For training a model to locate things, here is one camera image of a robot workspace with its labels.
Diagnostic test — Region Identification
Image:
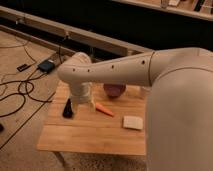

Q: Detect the metal rail frame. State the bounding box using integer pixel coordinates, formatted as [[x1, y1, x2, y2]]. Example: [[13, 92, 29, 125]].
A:
[[0, 5, 152, 56]]

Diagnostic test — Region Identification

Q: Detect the black power adapter box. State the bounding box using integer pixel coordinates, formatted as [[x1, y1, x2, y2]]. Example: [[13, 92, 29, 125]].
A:
[[37, 60, 55, 73]]

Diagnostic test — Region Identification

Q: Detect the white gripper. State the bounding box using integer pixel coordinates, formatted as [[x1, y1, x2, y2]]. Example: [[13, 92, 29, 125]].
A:
[[69, 83, 93, 108]]

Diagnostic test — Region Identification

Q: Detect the small black device on floor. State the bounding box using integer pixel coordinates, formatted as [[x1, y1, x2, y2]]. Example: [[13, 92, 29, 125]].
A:
[[17, 64, 31, 72]]

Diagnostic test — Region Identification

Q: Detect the black remote control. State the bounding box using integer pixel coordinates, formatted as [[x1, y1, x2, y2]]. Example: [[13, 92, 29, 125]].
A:
[[63, 99, 73, 118]]

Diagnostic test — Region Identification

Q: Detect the orange pepper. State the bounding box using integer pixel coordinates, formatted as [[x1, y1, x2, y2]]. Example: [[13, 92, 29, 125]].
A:
[[95, 102, 115, 117]]

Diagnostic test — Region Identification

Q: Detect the white sponge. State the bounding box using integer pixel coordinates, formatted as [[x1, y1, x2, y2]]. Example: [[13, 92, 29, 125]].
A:
[[123, 116, 143, 130]]

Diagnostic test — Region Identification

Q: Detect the black floor cable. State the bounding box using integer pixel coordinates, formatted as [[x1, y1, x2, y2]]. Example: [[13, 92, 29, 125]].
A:
[[0, 68, 56, 118]]

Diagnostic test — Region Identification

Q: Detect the wooden table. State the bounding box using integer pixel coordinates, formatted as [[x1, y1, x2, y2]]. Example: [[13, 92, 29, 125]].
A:
[[37, 82, 146, 164]]

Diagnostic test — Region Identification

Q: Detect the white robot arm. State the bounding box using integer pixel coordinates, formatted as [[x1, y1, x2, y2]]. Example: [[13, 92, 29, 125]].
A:
[[58, 48, 213, 171]]

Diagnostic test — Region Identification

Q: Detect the purple bowl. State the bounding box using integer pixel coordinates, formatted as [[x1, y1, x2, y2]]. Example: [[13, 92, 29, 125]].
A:
[[103, 84, 126, 98]]

